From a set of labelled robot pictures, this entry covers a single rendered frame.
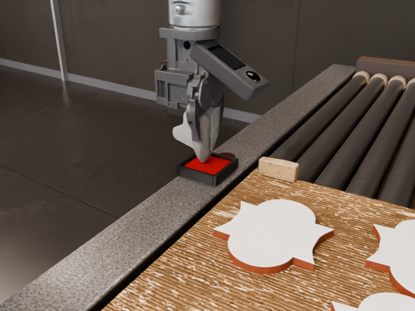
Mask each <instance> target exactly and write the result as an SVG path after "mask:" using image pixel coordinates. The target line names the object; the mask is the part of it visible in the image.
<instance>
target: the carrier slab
mask: <svg viewBox="0 0 415 311"><path fill-rule="evenodd" d="M275 199H285V200H289V201H295V202H299V203H300V204H303V205H305V206H306V207H308V208H309V209H311V210H312V212H313V213H314V215H315V218H316V222H315V224H318V225H322V226H326V227H328V228H331V229H334V232H333V236H332V237H331V238H329V239H326V240H324V241H322V242H321V243H320V244H318V245H317V247H316V249H315V251H314V252H313V254H312V256H313V259H314V264H315V265H314V271H311V270H308V269H305V268H303V267H299V266H297V265H294V264H292V265H291V266H290V267H288V268H287V269H286V270H284V271H281V272H278V273H273V274H258V273H252V272H248V271H246V270H244V269H242V268H240V267H238V266H237V265H235V264H234V263H233V262H232V260H231V259H230V257H229V256H228V241H226V240H224V239H221V238H218V237H216V236H213V228H216V227H218V226H221V225H224V224H226V223H228V222H230V221H231V220H232V219H233V218H234V217H235V216H236V215H237V214H238V213H239V211H240V206H241V201H242V202H246V203H249V204H252V205H256V206H258V205H259V204H261V203H263V202H266V201H270V200H275ZM406 220H415V210H414V209H409V208H407V207H402V206H399V205H395V204H390V203H387V202H383V201H378V200H375V199H371V198H368V197H364V196H359V195H356V194H351V193H348V192H344V191H340V190H337V189H332V188H328V187H325V186H321V185H316V184H313V183H309V182H306V181H301V180H296V181H295V182H294V183H292V182H289V181H284V180H278V179H275V178H271V177H269V176H265V175H262V174H260V173H259V170H258V169H255V170H253V171H252V172H251V173H250V174H249V175H248V176H247V177H246V178H245V179H244V180H243V181H242V182H241V183H240V184H238V185H237V186H236V187H235V188H234V189H233V190H232V191H230V192H229V193H228V194H227V195H226V196H225V197H224V198H223V199H222V200H221V201H220V202H219V203H218V204H217V205H215V206H214V207H213V208H212V209H211V210H210V211H209V212H208V213H207V214H206V215H205V216H204V217H203V218H202V219H200V220H199V221H198V222H197V223H196V224H195V225H194V226H192V227H191V228H190V229H189V230H188V231H187V232H186V233H185V234H184V235H183V236H182V237H181V238H180V239H179V240H177V241H176V242H175V243H174V244H173V245H172V246H171V247H169V248H168V250H166V251H165V253H163V254H162V255H161V256H160V257H159V258H158V259H157V260H156V261H154V262H153V263H152V264H151V265H150V266H149V267H148V268H147V269H146V270H145V271H144V272H143V273H142V274H140V275H139V276H138V277H137V278H136V279H135V280H134V281H133V282H131V283H130V284H129V285H128V286H127V287H126V288H125V289H124V290H123V291H122V292H121V293H120V294H119V295H118V296H116V297H115V298H114V299H113V300H112V301H111V302H110V303H108V304H107V305H106V306H105V308H103V309H102V310H101V311H331V309H330V307H331V303H332V301H334V302H338V303H341V304H344V305H348V306H351V307H355V308H357V309H358V308H359V305H360V304H361V302H362V301H363V300H364V299H365V298H367V297H369V296H371V295H373V294H377V293H382V292H391V293H397V294H401V293H400V292H399V291H398V290H397V289H396V288H395V287H394V286H393V285H392V283H391V281H390V279H389V275H388V273H385V272H382V271H378V270H374V269H371V268H367V267H365V264H366V259H368V258H369V257H370V256H372V255H373V254H375V253H376V252H377V251H378V250H379V242H378V240H377V238H376V236H375V234H374V233H373V231H372V229H373V225H374V224H375V225H380V226H385V227H389V228H393V229H395V227H396V226H397V225H398V224H399V223H401V222H403V221H406Z"/></svg>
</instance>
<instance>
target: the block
mask: <svg viewBox="0 0 415 311"><path fill-rule="evenodd" d="M298 170H299V164H298V163H295V162H291V161H287V160H281V159H274V158H270V157H261V158H260V159H259V173H260V174H262V175H265V176H269V177H271V178H275V179H278V180H284V181H289V182H292V183H294V182H295V181H296V180H297V179H298Z"/></svg>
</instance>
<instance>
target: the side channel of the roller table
mask: <svg viewBox="0 0 415 311"><path fill-rule="evenodd" d="M361 71H367V72H369V73H370V75H371V77H373V76H374V75H375V74H378V73H384V74H386V75H387V76H388V81H389V80H390V79H391V78H392V77H394V76H397V75H402V76H404V77H405V78H406V81H407V84H408V82H409V81H410V80H412V79H413V78H415V62H413V61H407V60H395V59H384V58H378V57H367V56H361V57H360V58H359V59H358V60H357V63H356V71H355V74H356V73H358V72H361Z"/></svg>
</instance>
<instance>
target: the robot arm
mask: <svg viewBox="0 0 415 311"><path fill-rule="evenodd" d="M168 3H169V23H170V24H171V26H169V27H168V28H164V27H162V28H159V34H160V38H167V60H164V61H162V62H161V63H160V67H159V69H157V70H155V71H154V74H155V87H156V104H162V105H166V106H167V107H169V108H173V109H179V108H181V107H184V108H187V110H186V111H185V113H184V115H183V124H182V125H179V126H176V127H174V129H173V136H174V138H175V139H176V140H178V141H180V142H182V143H184V144H186V145H187V146H190V147H192V148H193V149H194V151H195V153H196V156H197V158H198V159H199V161H200V162H202V163H204V162H205V161H207V160H208V158H209V156H210V155H211V153H212V150H213V148H214V145H215V143H216V139H217V135H218V132H219V129H220V125H221V121H222V116H223V112H224V84H225V85H227V86H228V87H229V88H230V89H231V90H233V91H234V92H235V93H237V94H238V95H239V96H240V97H242V98H243V99H244V100H245V101H247V102H250V101H252V100H253V99H255V98H257V97H259V96H260V95H262V94H263V93H264V92H265V90H266V88H267V87H268V85H269V82H268V81H267V80H266V79H265V78H263V77H262V76H261V75H260V74H258V73H257V72H255V71H254V70H253V69H252V68H251V67H249V66H248V65H246V64H245V63H244V62H243V61H241V60H240V59H239V58H238V57H236V56H235V55H234V54H232V53H231V52H230V51H228V50H227V49H226V48H224V47H223V46H222V45H221V44H219V43H218V42H217V41H216V40H214V39H215V38H218V37H219V36H220V27H219V26H218V25H220V24H221V17H222V0H168ZM163 62H164V65H162V63H163ZM166 62H167V64H166ZM163 70H165V71H163ZM158 82H159V87H158Z"/></svg>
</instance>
